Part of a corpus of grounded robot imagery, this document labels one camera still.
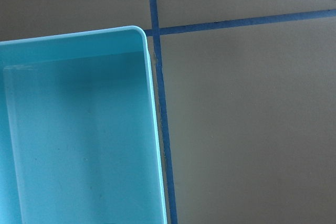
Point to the light blue plastic bin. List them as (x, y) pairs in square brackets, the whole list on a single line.
[(79, 137)]

